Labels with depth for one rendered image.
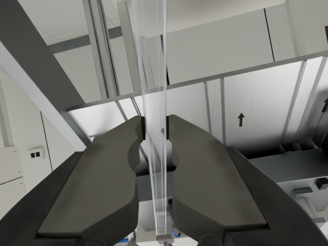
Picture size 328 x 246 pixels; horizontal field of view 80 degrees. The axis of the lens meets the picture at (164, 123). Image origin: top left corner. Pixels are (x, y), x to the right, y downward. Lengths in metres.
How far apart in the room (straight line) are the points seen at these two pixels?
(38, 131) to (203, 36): 1.98
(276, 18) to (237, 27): 0.34
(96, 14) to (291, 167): 0.54
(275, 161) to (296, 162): 0.03
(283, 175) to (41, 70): 0.35
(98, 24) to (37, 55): 0.33
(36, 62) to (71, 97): 0.06
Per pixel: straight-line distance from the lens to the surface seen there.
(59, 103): 0.28
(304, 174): 0.36
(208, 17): 0.98
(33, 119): 2.57
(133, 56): 0.68
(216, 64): 2.01
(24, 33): 0.28
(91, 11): 0.62
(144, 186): 0.35
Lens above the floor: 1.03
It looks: level
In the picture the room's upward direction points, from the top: 169 degrees clockwise
